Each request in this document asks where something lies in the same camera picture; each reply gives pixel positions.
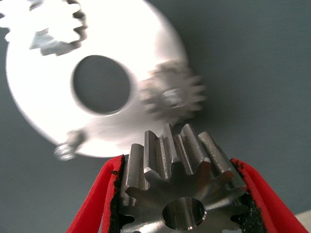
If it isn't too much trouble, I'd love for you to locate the round metal plate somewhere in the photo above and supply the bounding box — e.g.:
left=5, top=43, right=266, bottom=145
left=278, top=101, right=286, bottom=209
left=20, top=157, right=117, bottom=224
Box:
left=5, top=0, right=189, bottom=158

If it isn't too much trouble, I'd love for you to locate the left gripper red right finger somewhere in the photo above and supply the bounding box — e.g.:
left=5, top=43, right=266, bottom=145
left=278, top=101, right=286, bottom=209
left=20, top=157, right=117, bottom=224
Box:
left=229, top=158, right=309, bottom=233

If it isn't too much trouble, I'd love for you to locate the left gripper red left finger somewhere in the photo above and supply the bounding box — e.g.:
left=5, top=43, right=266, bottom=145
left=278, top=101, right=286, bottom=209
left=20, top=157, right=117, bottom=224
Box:
left=65, top=154, right=127, bottom=233

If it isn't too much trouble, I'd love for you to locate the larger steel gear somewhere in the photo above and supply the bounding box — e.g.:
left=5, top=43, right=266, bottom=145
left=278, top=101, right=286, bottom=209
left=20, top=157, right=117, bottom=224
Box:
left=120, top=123, right=248, bottom=231

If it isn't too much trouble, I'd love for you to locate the dark grey table cloth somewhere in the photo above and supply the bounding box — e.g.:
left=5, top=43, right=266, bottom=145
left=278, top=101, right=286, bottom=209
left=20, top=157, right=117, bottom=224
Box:
left=0, top=0, right=311, bottom=233

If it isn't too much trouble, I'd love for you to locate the small steel gear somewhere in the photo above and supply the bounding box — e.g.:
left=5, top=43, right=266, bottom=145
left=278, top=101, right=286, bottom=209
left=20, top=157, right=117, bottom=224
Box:
left=139, top=60, right=207, bottom=122
left=0, top=0, right=88, bottom=56

